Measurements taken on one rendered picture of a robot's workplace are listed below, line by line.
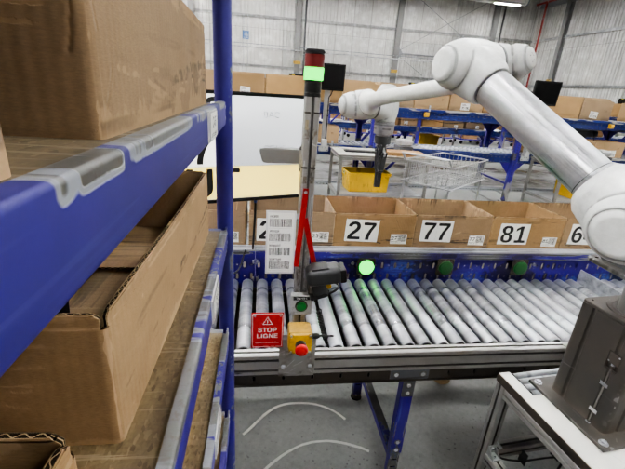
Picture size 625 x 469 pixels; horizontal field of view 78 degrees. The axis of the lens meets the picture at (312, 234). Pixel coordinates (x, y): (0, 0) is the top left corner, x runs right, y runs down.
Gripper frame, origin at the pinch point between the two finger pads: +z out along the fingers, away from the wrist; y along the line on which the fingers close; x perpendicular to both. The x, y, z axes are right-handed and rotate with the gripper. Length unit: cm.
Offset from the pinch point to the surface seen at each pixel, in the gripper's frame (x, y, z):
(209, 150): -68, 64, -20
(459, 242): 43, 8, 28
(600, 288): 106, 29, 42
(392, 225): 7.7, 8.0, 19.9
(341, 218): -17.1, 7.9, 16.8
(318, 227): -27.5, 8.0, 21.5
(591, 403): 37, 100, 38
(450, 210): 51, -21, 20
